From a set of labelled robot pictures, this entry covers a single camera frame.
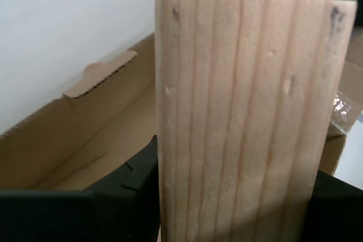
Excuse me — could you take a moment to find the brown cardboard box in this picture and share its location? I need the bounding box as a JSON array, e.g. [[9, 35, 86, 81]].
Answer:
[[0, 0, 363, 192]]

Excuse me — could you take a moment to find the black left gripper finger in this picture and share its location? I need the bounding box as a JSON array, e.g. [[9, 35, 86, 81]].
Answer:
[[302, 169, 363, 242], [0, 135, 162, 242]]

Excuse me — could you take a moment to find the light wooden block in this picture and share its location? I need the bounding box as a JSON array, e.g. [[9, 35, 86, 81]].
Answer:
[[154, 0, 358, 242]]

